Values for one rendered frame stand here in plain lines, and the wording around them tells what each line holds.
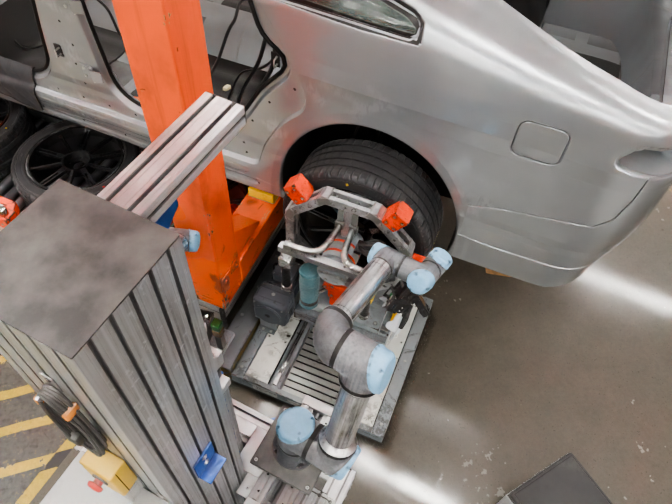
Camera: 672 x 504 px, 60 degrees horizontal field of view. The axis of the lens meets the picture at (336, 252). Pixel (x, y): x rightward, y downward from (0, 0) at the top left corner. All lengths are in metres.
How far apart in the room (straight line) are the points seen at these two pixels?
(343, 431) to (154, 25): 1.19
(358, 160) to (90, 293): 1.52
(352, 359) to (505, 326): 1.95
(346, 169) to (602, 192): 0.90
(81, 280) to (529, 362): 2.67
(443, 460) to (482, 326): 0.78
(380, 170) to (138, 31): 1.02
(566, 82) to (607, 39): 1.87
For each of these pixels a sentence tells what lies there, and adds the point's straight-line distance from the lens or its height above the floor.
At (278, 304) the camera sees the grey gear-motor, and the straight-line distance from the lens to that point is 2.77.
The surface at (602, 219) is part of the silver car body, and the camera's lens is 2.28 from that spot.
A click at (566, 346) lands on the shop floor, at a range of 3.42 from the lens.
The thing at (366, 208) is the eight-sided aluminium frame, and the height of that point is 1.12.
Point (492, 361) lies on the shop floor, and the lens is 3.23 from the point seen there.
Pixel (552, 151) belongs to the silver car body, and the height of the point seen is 1.45.
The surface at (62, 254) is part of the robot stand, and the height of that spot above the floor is 2.03.
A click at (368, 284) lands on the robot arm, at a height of 1.37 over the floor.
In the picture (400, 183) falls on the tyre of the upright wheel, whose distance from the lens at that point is 2.26.
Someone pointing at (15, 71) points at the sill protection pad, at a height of 0.97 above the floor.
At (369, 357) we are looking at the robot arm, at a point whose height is 1.44.
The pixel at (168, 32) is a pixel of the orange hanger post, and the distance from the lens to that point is 1.64.
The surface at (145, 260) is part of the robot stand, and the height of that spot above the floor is 2.03.
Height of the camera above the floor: 2.76
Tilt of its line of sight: 53 degrees down
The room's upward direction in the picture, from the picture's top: 4 degrees clockwise
